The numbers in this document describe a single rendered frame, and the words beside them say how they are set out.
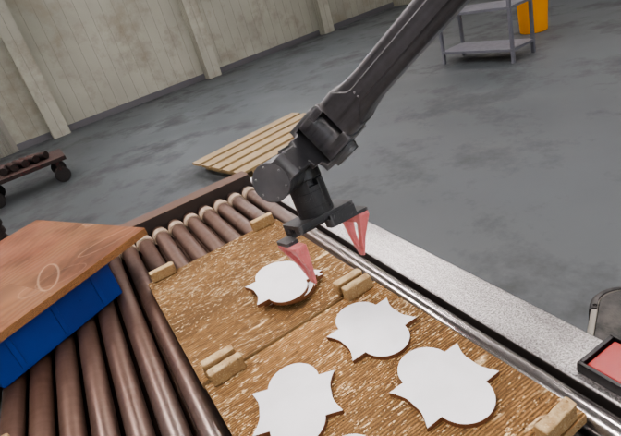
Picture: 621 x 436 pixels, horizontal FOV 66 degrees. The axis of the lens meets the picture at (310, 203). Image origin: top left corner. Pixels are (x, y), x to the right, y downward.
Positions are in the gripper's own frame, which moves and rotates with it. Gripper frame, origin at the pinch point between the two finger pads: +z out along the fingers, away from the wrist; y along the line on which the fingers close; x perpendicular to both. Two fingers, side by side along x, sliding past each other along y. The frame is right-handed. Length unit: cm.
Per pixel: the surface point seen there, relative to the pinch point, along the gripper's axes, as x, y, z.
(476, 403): -22.5, 0.6, 16.9
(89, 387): 28, -42, 7
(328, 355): -0.7, -7.6, 12.3
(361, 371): -7.1, -6.0, 13.9
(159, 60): 953, 224, -214
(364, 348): -4.9, -3.2, 12.4
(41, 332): 45, -47, -2
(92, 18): 919, 132, -313
